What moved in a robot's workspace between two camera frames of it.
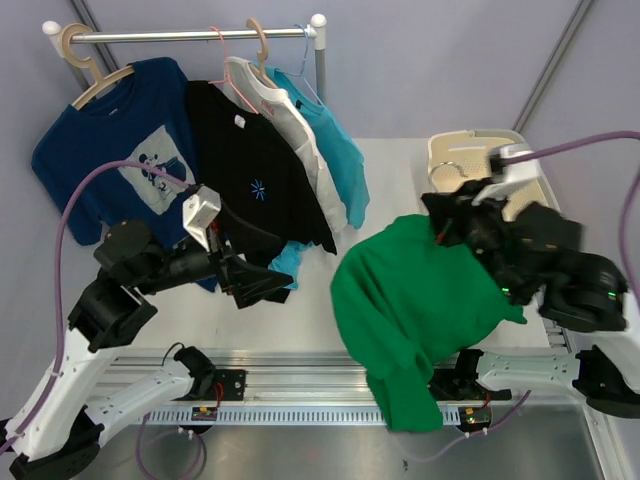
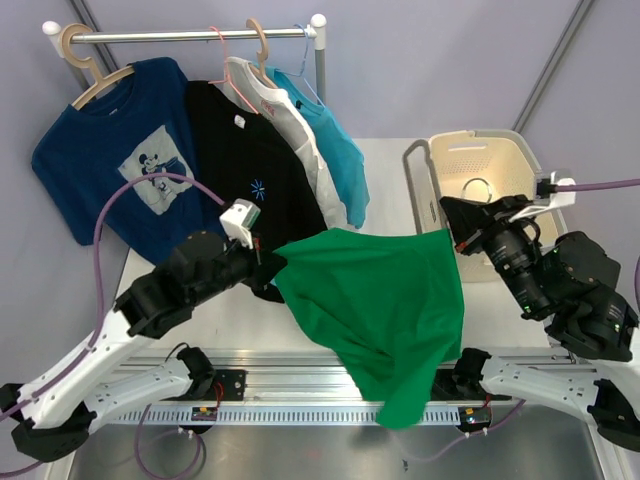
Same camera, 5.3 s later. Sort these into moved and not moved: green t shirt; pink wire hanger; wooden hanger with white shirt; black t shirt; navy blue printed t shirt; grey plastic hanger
Moved: green t shirt; grey plastic hanger
Not moved: wooden hanger with white shirt; pink wire hanger; black t shirt; navy blue printed t shirt
